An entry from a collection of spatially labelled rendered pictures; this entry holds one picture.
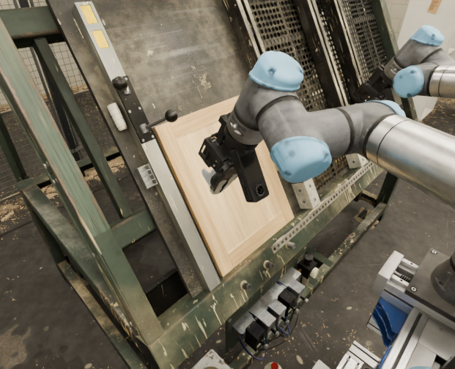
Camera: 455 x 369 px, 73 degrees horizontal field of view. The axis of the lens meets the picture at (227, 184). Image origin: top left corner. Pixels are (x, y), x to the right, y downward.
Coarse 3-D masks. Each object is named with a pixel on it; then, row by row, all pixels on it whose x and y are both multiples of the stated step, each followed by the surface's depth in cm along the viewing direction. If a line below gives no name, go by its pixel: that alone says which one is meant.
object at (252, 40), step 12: (228, 0) 119; (240, 0) 120; (228, 12) 122; (240, 12) 118; (240, 24) 120; (252, 24) 121; (240, 36) 123; (252, 36) 120; (240, 48) 125; (252, 48) 121; (264, 48) 124; (252, 60) 124; (312, 180) 135; (300, 192) 135; (312, 192) 135; (300, 204) 138; (312, 204) 134
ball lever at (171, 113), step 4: (168, 112) 87; (172, 112) 87; (176, 112) 88; (168, 116) 87; (172, 116) 87; (176, 116) 88; (160, 120) 90; (164, 120) 89; (168, 120) 88; (172, 120) 88; (176, 120) 88; (144, 124) 92; (148, 124) 92; (152, 124) 91; (140, 128) 92; (144, 128) 92; (148, 128) 92; (144, 132) 92
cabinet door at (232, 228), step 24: (192, 120) 107; (216, 120) 113; (168, 144) 101; (192, 144) 106; (264, 144) 127; (192, 168) 106; (264, 168) 126; (192, 192) 105; (240, 192) 118; (216, 216) 110; (240, 216) 117; (264, 216) 124; (288, 216) 132; (216, 240) 109; (240, 240) 116; (264, 240) 122; (216, 264) 109
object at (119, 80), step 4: (116, 76) 80; (120, 76) 79; (116, 80) 78; (120, 80) 79; (124, 80) 79; (116, 84) 79; (120, 84) 79; (124, 84) 79; (116, 88) 79; (120, 88) 79; (124, 88) 80; (128, 88) 90; (124, 92) 90; (128, 92) 90
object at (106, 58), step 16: (80, 16) 86; (96, 16) 88; (96, 48) 87; (112, 48) 90; (112, 64) 90; (128, 128) 94; (144, 144) 94; (144, 160) 96; (160, 160) 96; (160, 176) 96; (160, 192) 98; (176, 192) 99; (176, 208) 98; (176, 224) 100; (192, 224) 101; (192, 240) 101; (192, 256) 102; (208, 256) 104; (208, 272) 103; (208, 288) 103
